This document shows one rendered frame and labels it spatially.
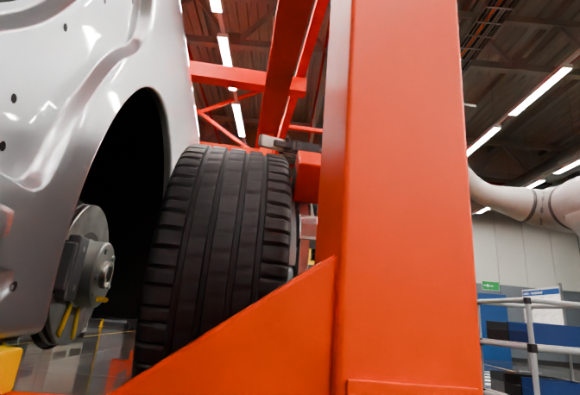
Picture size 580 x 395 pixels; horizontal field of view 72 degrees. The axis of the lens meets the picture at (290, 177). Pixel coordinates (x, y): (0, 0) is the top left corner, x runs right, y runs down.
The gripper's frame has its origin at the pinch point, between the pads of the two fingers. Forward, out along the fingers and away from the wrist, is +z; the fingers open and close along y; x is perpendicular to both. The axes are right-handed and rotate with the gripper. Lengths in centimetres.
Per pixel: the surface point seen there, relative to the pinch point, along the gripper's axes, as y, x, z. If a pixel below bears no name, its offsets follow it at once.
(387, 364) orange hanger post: -57, -36, 14
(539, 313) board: 403, -123, -961
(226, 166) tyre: -14.4, -11.1, 17.1
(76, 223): 10.6, -25.4, 39.5
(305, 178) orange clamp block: -21.7, -11.4, 2.9
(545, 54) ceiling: 397, 517, -971
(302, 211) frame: -21.1, -18.1, 2.5
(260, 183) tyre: -19.9, -13.9, 12.1
